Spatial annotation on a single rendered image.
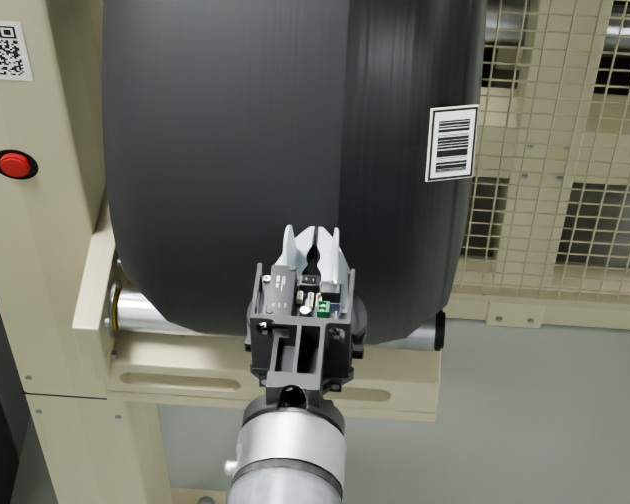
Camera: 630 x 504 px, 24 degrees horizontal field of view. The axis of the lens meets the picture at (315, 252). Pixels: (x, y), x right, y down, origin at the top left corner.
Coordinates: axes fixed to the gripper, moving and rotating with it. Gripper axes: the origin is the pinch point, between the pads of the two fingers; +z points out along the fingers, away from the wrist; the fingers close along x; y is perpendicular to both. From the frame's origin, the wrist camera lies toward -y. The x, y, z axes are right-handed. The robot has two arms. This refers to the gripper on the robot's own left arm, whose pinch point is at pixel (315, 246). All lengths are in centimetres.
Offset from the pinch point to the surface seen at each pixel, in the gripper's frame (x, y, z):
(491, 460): -25, -118, 63
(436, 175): -9.1, 5.5, 3.2
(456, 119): -10.3, 9.5, 5.4
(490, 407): -25, -117, 74
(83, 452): 32, -73, 29
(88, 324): 23.6, -27.5, 13.0
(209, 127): 8.5, 9.0, 3.3
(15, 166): 31.2, -15.0, 22.2
